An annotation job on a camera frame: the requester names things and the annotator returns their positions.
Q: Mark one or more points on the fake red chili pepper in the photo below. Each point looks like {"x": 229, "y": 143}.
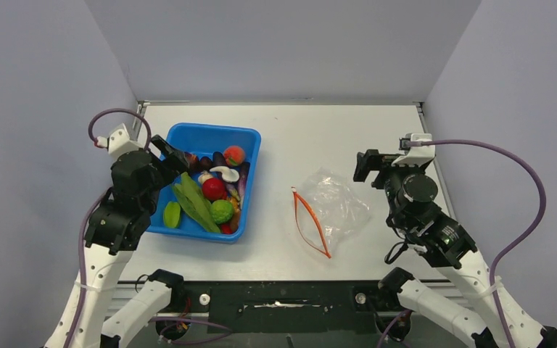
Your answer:
{"x": 226, "y": 229}

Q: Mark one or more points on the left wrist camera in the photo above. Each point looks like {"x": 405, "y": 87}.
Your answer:
{"x": 118, "y": 142}

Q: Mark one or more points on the small fake white mushroom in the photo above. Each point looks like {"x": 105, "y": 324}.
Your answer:
{"x": 204, "y": 176}

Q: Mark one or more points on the fake purple eggplant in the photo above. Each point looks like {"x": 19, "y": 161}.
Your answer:
{"x": 219, "y": 160}
{"x": 242, "y": 183}

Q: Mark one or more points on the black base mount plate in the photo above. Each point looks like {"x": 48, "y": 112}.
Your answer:
{"x": 276, "y": 307}

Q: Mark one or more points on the orange fake corn piece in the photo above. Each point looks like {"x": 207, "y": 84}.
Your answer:
{"x": 235, "y": 203}

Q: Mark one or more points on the small dark fake fig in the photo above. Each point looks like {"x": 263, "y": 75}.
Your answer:
{"x": 205, "y": 163}

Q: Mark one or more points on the green fake bumpy vegetable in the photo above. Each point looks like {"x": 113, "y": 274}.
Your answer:
{"x": 221, "y": 211}

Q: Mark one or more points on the blue plastic bin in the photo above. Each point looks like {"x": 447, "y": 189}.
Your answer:
{"x": 204, "y": 140}

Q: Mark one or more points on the green fake leafy vegetable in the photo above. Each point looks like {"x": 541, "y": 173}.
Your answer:
{"x": 188, "y": 194}

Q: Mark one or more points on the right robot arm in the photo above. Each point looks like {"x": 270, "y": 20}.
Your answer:
{"x": 494, "y": 318}

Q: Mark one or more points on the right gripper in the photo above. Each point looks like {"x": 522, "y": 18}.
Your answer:
{"x": 372, "y": 159}

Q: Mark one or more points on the fake peach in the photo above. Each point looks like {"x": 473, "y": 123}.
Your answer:
{"x": 234, "y": 156}

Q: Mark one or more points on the fake dark plum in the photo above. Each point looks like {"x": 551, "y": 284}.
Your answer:
{"x": 193, "y": 161}

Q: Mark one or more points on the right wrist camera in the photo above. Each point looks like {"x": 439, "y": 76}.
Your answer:
{"x": 415, "y": 153}

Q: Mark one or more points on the green fake lime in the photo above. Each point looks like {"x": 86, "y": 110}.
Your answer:
{"x": 172, "y": 215}

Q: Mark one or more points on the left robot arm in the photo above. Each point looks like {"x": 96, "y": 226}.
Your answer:
{"x": 112, "y": 230}

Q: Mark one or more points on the white fake garlic piece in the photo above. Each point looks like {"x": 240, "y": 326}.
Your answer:
{"x": 227, "y": 174}

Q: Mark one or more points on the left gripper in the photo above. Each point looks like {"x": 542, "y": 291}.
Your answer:
{"x": 174, "y": 163}

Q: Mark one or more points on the clear zip top bag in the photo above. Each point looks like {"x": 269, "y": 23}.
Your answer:
{"x": 327, "y": 211}

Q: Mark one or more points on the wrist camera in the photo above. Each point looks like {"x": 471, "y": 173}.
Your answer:
{"x": 415, "y": 153}
{"x": 118, "y": 142}

